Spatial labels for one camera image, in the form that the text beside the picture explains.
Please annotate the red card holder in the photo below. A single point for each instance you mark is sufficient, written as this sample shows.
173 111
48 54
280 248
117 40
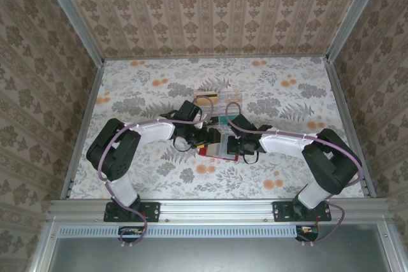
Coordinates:
216 156

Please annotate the orange card with black stripe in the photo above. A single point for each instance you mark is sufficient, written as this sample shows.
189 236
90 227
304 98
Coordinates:
207 100

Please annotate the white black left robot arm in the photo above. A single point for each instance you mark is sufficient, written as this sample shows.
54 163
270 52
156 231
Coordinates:
153 132

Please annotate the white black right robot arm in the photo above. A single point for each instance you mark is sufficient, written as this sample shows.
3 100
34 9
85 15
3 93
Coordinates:
287 144

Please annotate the teal card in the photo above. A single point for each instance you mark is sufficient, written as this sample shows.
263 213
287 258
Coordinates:
224 120

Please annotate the clear acrylic card organizer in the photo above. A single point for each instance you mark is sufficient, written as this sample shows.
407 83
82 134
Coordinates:
231 98

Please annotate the black connector box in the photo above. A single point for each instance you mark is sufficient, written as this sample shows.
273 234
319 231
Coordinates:
127 235
307 235

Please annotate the grey metal base panel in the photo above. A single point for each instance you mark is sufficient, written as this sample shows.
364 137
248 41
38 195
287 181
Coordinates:
216 256

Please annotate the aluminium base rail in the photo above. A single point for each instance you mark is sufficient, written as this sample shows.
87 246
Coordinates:
216 211

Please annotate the aluminium table side rail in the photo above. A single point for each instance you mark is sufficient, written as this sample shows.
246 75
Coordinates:
349 125
83 125

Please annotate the aluminium frame post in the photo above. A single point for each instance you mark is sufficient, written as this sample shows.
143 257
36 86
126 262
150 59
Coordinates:
77 17
354 14

